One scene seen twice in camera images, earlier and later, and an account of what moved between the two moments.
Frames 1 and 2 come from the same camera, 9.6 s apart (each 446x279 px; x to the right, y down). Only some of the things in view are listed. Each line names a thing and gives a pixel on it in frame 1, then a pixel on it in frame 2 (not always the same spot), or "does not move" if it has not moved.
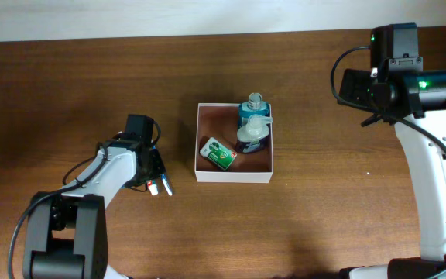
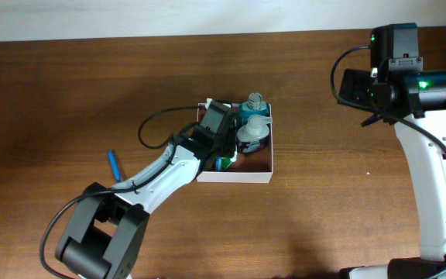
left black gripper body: (156, 169) -> (228, 142)
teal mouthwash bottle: (255, 106) does not move
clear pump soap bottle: (252, 137) does not move
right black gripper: (354, 87) does not move
